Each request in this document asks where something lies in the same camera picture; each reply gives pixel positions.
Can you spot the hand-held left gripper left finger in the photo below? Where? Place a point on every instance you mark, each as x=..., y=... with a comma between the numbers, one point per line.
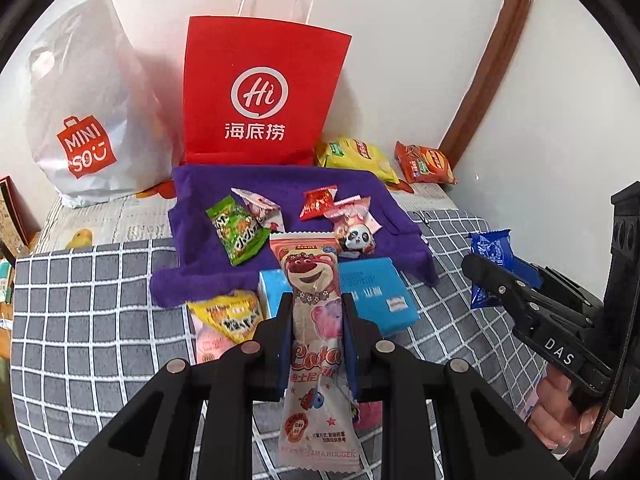
x=285, y=340

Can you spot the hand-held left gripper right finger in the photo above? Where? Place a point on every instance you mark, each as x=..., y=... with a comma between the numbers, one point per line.
x=352, y=360

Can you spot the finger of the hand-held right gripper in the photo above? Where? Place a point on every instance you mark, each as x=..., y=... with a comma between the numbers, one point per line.
x=527, y=272
x=495, y=285

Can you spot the blue snack packet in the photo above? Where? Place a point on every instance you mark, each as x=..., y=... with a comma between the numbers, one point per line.
x=487, y=260

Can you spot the long pink bear snack packet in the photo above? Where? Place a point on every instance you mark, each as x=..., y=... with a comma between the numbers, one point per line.
x=310, y=280

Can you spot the panda candy packet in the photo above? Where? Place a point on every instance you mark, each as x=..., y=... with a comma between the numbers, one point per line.
x=357, y=240

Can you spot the white snack packet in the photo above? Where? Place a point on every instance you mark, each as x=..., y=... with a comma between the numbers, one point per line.
x=260, y=207

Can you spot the small red snack packet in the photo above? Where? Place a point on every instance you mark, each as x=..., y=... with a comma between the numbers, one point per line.
x=317, y=202

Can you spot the person's right hand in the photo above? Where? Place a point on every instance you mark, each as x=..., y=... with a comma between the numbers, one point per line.
x=550, y=410

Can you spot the pink cartoon snack packet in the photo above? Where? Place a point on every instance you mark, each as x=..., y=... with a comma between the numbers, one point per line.
x=370, y=416

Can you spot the yellow snack packet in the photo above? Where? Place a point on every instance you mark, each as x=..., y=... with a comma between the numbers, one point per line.
x=227, y=315

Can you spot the blue tissue pack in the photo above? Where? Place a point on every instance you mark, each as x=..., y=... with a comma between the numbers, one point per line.
x=380, y=295

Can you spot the pink round-label snack packet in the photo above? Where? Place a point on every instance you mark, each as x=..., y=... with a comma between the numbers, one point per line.
x=212, y=342

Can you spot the purple towel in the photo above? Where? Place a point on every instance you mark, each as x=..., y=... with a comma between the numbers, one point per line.
x=200, y=260

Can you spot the green snack packet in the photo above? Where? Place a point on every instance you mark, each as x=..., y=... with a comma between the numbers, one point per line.
x=237, y=232

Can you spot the orange snack packet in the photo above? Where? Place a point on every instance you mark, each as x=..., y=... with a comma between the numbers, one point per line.
x=425, y=162

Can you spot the light pink snack packet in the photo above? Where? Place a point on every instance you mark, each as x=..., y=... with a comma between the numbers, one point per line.
x=352, y=206

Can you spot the grey checked blanket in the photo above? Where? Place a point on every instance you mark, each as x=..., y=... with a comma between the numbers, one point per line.
x=100, y=310

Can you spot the yellow chip bag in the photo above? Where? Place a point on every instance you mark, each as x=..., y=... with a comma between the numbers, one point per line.
x=355, y=157

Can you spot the brown wooden trim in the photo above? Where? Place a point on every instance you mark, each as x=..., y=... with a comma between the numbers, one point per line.
x=490, y=60

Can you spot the green and white carton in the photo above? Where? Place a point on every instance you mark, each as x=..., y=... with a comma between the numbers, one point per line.
x=5, y=277

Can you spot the red paper bag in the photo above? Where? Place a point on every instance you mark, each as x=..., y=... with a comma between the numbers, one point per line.
x=260, y=50

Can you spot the patterned cardboard box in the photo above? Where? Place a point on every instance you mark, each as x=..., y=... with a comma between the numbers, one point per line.
x=15, y=215

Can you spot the white plastic shopping bag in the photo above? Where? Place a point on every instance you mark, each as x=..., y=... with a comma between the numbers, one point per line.
x=100, y=85

